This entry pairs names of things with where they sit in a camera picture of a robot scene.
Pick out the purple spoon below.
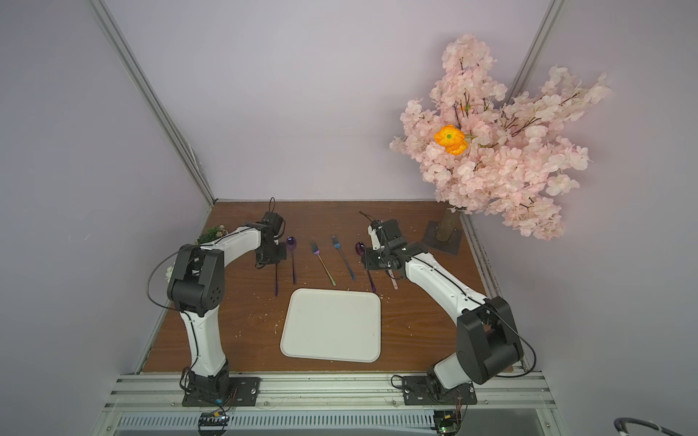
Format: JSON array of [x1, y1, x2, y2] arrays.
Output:
[[286, 236, 297, 284], [354, 242, 377, 294]]

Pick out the rainbow iridescent fork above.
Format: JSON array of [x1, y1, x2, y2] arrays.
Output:
[[310, 241, 336, 286]]

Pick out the purple fork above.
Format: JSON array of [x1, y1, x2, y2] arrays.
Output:
[[274, 263, 279, 297]]

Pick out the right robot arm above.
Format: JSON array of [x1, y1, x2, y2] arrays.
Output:
[[363, 231, 524, 392]]

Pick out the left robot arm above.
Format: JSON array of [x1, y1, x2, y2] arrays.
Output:
[[167, 222, 286, 377]]

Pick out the blue fork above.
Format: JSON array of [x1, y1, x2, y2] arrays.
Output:
[[331, 234, 357, 281]]

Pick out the succulents in white planter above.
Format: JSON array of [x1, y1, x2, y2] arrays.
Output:
[[196, 225, 228, 245]]

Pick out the white square tray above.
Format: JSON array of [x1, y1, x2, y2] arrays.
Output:
[[280, 288, 382, 363]]

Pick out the orange artificial flower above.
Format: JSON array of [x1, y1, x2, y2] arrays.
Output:
[[434, 125, 469, 156]]

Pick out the pink cherry blossom tree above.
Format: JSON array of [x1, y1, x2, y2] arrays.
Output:
[[390, 35, 611, 241]]

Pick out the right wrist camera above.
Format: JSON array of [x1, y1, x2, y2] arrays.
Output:
[[368, 219, 405, 250]]

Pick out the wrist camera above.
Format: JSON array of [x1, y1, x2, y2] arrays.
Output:
[[368, 219, 405, 250], [261, 211, 285, 238]]

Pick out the silver spoon pink handle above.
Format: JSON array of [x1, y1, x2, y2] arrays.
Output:
[[387, 270, 399, 290]]

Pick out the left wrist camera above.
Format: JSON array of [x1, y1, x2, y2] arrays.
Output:
[[261, 211, 285, 238]]

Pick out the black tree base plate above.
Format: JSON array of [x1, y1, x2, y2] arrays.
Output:
[[422, 221, 463, 256]]

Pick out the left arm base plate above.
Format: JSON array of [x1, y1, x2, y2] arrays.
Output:
[[180, 377, 262, 408]]

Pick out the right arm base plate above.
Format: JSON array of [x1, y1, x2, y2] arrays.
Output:
[[391, 375, 478, 406]]

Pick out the aluminium frame rail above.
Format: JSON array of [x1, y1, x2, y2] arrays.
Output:
[[92, 372, 567, 435]]

